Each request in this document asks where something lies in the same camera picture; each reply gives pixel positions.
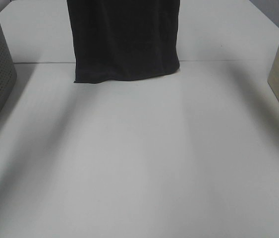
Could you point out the dark navy towel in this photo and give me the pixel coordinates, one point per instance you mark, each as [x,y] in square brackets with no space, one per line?
[123,40]

